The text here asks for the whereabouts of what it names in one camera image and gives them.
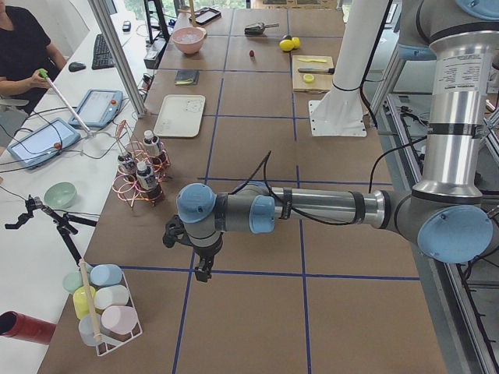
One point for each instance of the black computer mouse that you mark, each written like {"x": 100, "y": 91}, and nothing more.
{"x": 76, "y": 66}

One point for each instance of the person in black shirt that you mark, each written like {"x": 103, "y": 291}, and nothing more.
{"x": 25, "y": 50}

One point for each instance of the copper wire bottle rack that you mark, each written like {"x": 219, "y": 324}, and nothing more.
{"x": 127, "y": 187}

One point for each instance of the yellow pastel cup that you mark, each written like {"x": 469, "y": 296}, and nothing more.
{"x": 80, "y": 302}

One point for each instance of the grey folded cloth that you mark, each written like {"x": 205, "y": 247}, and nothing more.
{"x": 186, "y": 77}

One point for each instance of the mint pastel cup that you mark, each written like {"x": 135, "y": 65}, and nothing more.
{"x": 72, "y": 281}

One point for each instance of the white pastel cup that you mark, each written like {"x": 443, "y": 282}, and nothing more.
{"x": 111, "y": 295}

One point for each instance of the green small bowl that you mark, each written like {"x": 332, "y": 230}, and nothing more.
{"x": 61, "y": 195}

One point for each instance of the black keyboard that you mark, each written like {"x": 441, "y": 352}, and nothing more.
{"x": 102, "y": 58}

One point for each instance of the pink bowl with ice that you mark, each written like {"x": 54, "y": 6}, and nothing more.
{"x": 189, "y": 40}

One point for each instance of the yellow lemon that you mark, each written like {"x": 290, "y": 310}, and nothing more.
{"x": 287, "y": 45}
{"x": 296, "y": 42}

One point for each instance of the black handled knife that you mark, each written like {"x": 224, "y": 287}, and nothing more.
{"x": 322, "y": 71}

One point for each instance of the blue teach pendant tablet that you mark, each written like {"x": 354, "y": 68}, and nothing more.
{"x": 43, "y": 144}

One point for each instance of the cream rectangular tray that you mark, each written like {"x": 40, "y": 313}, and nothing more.
{"x": 180, "y": 116}

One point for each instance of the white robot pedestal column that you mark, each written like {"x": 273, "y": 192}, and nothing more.
{"x": 340, "y": 112}

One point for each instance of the blue pastel cup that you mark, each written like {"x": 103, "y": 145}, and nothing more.
{"x": 105, "y": 275}

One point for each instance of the aluminium frame post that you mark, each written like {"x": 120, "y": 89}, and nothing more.
{"x": 107, "y": 27}

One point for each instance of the light blue grey cup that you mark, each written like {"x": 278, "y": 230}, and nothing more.
{"x": 86, "y": 330}

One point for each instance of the pink pastel cup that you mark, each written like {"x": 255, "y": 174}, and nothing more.
{"x": 119, "y": 319}

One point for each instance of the silver rod green tip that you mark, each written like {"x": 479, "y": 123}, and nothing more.
{"x": 44, "y": 75}

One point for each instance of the half lemon slice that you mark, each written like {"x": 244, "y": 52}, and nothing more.
{"x": 308, "y": 78}

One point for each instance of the white wire cup rack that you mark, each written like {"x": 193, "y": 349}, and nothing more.
{"x": 110, "y": 340}

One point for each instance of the wooden cutting board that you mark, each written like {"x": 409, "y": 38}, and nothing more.
{"x": 322, "y": 83}

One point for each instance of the red cylinder tube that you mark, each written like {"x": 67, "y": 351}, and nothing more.
{"x": 22, "y": 327}

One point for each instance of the dark drink bottle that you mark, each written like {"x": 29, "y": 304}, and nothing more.
{"x": 148, "y": 181}
{"x": 152, "y": 145}
{"x": 127, "y": 163}

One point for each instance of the metal scoop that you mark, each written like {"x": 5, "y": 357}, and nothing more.
{"x": 257, "y": 29}

